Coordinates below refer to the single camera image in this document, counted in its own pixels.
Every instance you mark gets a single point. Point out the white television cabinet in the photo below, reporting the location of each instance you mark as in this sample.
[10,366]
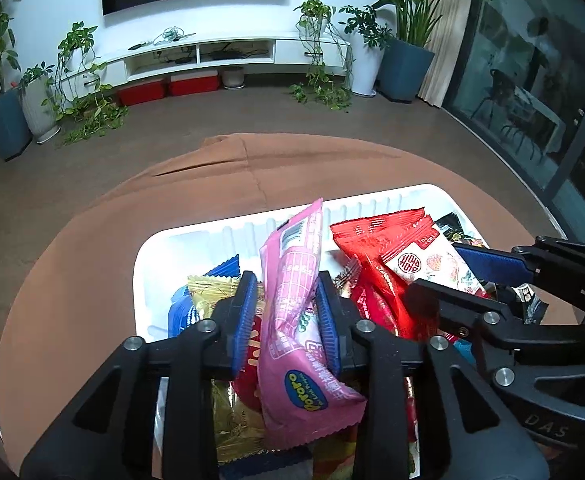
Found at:
[297,50]

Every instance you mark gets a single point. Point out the glass sliding door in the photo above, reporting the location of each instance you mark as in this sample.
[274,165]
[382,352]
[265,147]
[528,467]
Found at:
[522,85]

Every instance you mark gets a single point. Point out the broad-leaf plant in blue pot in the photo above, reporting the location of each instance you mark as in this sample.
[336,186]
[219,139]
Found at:
[405,70]

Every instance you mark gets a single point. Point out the beige curtain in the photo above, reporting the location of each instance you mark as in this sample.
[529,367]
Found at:
[447,60]

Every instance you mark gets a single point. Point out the small white pot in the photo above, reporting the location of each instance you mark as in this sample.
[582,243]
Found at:
[232,77]

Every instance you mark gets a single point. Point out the red white snack packet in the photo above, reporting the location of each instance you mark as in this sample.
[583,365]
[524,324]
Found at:
[422,265]

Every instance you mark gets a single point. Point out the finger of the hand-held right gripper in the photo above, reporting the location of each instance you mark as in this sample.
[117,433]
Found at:
[452,305]
[492,265]

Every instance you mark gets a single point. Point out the plant in white ribbed pot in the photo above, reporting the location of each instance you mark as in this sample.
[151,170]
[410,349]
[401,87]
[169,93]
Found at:
[40,110]

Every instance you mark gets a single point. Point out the white plastic tray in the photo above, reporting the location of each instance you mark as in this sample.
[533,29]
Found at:
[182,245]

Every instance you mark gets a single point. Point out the dark blue snack packet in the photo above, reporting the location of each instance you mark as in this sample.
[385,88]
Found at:
[180,317]

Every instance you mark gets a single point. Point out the glossy red snack packet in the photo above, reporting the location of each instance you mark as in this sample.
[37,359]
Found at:
[387,310]

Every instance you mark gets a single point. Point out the red storage box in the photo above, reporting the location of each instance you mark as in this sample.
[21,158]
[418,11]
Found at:
[141,92]
[193,83]

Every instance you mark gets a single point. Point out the trailing pothos plant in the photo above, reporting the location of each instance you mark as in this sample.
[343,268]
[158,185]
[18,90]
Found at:
[77,40]
[315,10]

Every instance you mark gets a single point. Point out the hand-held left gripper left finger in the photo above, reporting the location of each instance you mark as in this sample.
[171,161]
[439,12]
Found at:
[246,310]

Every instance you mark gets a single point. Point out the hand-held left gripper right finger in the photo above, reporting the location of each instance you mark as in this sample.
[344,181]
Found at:
[327,320]

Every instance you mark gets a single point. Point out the gold snack packet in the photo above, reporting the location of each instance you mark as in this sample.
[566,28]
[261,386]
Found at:
[207,290]

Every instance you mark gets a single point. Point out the black snack packet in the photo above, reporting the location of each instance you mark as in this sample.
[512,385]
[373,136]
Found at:
[452,225]

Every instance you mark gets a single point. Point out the large red snack packet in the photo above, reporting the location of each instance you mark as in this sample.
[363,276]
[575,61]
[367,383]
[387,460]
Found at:
[362,245]

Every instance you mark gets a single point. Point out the pink snack packet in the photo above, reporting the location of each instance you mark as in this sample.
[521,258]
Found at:
[297,270]

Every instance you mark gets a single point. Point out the bushy plant in white pot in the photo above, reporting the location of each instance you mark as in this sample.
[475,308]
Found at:
[365,70]

